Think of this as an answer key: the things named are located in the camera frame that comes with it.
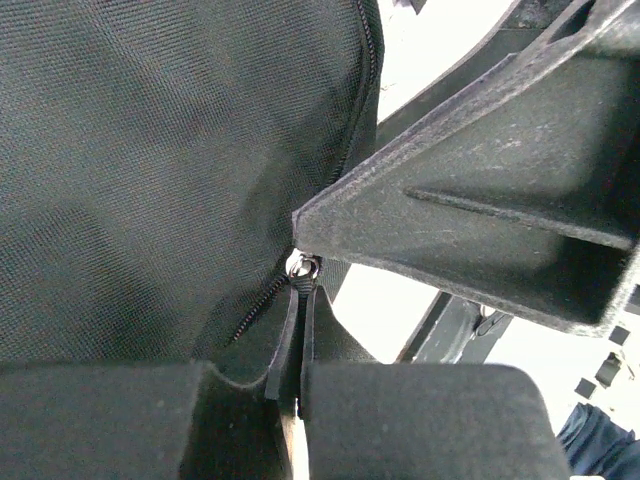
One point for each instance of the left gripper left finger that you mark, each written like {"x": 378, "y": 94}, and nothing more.
{"x": 147, "y": 420}

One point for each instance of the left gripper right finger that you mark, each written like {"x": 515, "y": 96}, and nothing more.
{"x": 366, "y": 420}

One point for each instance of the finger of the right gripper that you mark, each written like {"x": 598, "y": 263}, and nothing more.
{"x": 598, "y": 28}
{"x": 532, "y": 209}

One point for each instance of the black backpack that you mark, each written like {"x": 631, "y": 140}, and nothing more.
{"x": 152, "y": 153}

